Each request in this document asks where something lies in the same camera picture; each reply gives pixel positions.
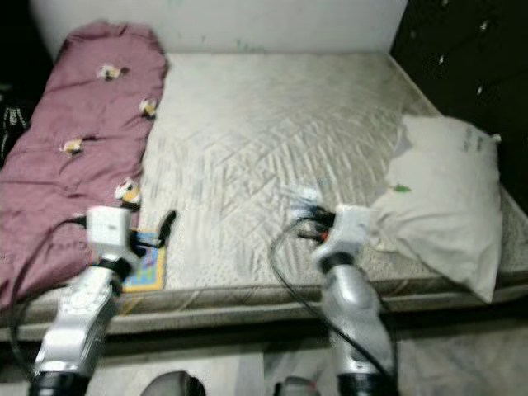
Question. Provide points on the grey robot leg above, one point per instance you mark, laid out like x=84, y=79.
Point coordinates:
x=177, y=386
x=299, y=388

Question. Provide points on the grey left robot leg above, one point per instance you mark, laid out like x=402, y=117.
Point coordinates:
x=177, y=386

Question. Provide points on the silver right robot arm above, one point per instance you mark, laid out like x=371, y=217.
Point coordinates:
x=355, y=305

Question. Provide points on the grey white quilted mattress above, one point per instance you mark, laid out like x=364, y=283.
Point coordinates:
x=264, y=140

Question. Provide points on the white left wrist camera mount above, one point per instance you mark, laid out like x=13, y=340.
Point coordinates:
x=111, y=231

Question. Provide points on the dark tufted headboard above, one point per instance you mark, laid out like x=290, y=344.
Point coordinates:
x=462, y=49

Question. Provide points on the grey right robot leg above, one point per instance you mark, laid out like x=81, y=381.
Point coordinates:
x=299, y=388

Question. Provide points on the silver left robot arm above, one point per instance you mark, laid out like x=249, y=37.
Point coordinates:
x=82, y=322

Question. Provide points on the colourful yellow edged book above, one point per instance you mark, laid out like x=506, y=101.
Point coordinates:
x=150, y=268

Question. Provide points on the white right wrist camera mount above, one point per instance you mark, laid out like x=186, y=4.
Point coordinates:
x=351, y=227

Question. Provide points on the beige pillow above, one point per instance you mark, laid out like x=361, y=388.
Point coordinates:
x=445, y=190

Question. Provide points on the clear plastic bag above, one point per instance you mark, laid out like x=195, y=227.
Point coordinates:
x=301, y=198

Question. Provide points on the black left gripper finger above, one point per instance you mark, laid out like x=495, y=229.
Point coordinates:
x=169, y=224

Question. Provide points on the mauve quilt with cartoon prints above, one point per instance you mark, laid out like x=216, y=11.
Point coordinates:
x=74, y=165

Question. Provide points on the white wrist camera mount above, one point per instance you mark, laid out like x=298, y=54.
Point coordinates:
x=351, y=227
x=111, y=231

